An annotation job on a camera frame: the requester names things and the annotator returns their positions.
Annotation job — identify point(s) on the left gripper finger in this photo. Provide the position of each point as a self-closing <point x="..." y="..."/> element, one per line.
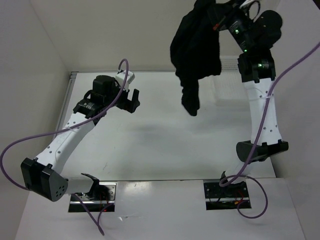
<point x="131" y="106"/>
<point x="135" y="96"/>

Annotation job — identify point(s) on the black shorts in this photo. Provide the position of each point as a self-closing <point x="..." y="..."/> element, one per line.
<point x="195" y="53"/>

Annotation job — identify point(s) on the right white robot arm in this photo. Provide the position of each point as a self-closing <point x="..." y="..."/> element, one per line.
<point x="257" y="68"/>

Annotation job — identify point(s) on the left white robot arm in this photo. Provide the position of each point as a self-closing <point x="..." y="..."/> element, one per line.
<point x="42" y="174"/>

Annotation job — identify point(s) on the white perforated plastic basket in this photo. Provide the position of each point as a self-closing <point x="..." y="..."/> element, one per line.
<point x="227" y="88"/>

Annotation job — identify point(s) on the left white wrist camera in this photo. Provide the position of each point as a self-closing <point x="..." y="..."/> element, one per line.
<point x="124" y="79"/>

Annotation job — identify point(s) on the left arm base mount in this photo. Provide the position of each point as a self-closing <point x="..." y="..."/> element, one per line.
<point x="103" y="201"/>

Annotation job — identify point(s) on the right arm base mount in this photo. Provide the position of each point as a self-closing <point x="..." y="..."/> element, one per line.
<point x="225" y="198"/>

